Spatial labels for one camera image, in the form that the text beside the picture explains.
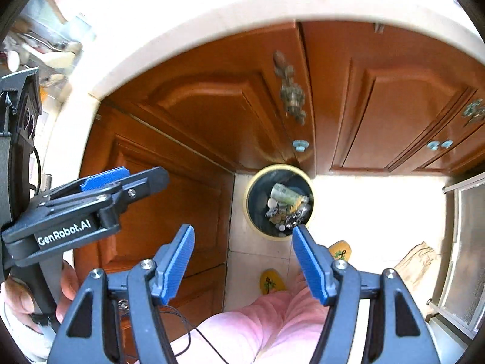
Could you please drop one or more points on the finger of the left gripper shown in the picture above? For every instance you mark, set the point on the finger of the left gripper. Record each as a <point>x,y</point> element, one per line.
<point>105,178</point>
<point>136,187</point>

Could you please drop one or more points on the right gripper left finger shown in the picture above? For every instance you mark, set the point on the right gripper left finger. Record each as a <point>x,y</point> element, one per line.
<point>91,329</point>

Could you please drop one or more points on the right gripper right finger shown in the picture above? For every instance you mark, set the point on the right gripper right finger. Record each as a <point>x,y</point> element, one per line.
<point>396,329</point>

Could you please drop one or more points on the black white patterned wrapper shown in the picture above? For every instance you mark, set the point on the black white patterned wrapper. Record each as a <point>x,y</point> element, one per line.
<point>279,211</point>

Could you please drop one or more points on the green paper cup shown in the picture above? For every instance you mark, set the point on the green paper cup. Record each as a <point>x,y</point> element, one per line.
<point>281,193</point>

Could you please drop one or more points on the silver foil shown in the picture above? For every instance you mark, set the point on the silver foil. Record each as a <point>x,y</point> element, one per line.
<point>300,216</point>

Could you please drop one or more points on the round black trash bin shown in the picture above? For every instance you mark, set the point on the round black trash bin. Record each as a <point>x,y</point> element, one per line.
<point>257,200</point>

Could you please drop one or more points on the person left hand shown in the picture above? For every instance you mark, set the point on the person left hand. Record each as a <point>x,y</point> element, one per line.
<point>28,299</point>

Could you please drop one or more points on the right yellow slipper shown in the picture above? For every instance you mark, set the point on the right yellow slipper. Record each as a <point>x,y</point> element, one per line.
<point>340,250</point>

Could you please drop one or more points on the yellow slipper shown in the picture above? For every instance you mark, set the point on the yellow slipper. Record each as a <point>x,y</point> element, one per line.
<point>271,281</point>
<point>340,250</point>

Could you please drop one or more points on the wooden cabinet door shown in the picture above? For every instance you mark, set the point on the wooden cabinet door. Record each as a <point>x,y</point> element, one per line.
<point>204,116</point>
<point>393,101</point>

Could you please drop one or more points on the left yellow slipper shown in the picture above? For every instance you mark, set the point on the left yellow slipper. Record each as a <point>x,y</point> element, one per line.
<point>271,281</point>

